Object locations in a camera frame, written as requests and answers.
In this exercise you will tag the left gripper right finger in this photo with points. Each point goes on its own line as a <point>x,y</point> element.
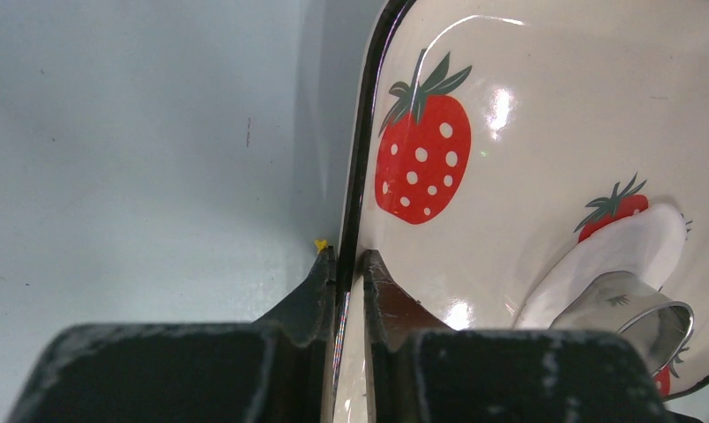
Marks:
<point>418,369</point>

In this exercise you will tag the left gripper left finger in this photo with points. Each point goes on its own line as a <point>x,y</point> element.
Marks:
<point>275,369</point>

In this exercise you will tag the strawberry print tray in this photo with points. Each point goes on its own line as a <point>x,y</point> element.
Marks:
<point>493,137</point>

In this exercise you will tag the white dough piece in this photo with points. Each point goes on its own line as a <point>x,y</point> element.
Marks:
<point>648,245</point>

